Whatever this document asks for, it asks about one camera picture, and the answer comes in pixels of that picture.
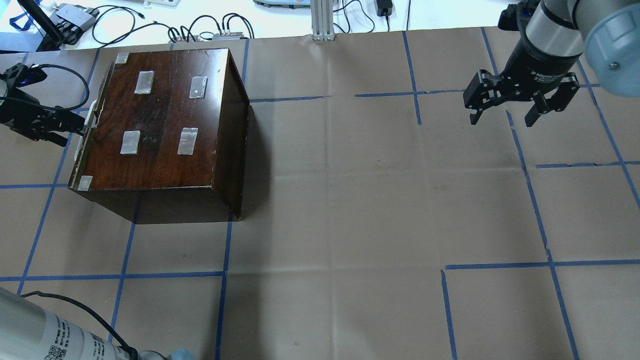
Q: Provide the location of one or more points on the wooden drawer with white handle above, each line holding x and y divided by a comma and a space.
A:
91, 122

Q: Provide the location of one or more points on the dark wooden drawer cabinet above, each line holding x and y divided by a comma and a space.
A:
167, 137

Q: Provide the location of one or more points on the grey usb hub adapter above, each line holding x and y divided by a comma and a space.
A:
70, 19

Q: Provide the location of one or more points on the orange black connector upper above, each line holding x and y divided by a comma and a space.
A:
181, 36

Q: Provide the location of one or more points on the orange black connector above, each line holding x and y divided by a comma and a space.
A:
228, 35
181, 36

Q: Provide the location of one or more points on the black power adapter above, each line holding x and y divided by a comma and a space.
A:
384, 8

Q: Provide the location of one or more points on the brown paper table cover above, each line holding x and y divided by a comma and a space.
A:
378, 224

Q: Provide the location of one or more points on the orange black connector lower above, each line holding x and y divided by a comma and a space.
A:
228, 35

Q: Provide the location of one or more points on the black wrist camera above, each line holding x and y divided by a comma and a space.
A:
21, 75

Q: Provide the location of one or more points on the aluminium frame post left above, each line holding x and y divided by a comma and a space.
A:
322, 28

